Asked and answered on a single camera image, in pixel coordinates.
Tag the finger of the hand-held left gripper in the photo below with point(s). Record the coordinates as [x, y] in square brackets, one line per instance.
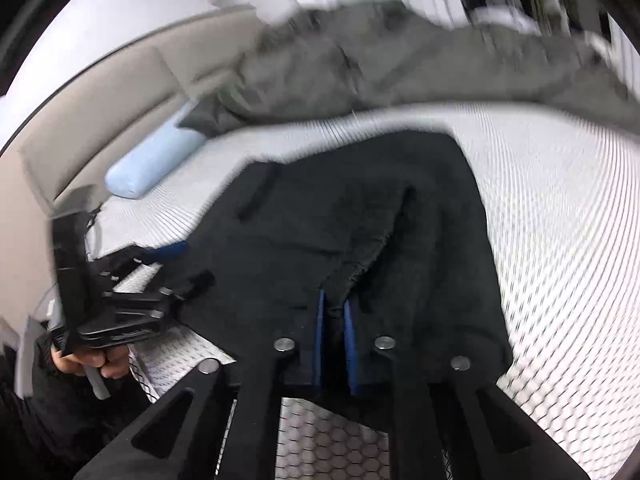
[192, 284]
[167, 253]

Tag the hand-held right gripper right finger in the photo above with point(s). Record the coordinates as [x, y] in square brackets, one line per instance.
[350, 347]

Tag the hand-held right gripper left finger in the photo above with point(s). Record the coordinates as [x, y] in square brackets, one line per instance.
[319, 340]

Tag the black pants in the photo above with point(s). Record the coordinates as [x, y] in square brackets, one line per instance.
[310, 220]

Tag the person's left forearm black sleeve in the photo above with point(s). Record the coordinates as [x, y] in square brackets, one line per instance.
[55, 425]

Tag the person's left hand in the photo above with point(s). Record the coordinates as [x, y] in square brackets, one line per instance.
[75, 360]

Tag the light blue pillow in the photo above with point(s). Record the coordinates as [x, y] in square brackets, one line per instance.
[150, 165]

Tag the beige padded headboard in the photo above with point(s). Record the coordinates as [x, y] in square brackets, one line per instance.
[100, 110]

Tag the dark grey duvet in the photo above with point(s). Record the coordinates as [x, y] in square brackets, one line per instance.
[400, 60]

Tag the clothes on rack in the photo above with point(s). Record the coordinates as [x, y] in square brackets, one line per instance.
[505, 17]

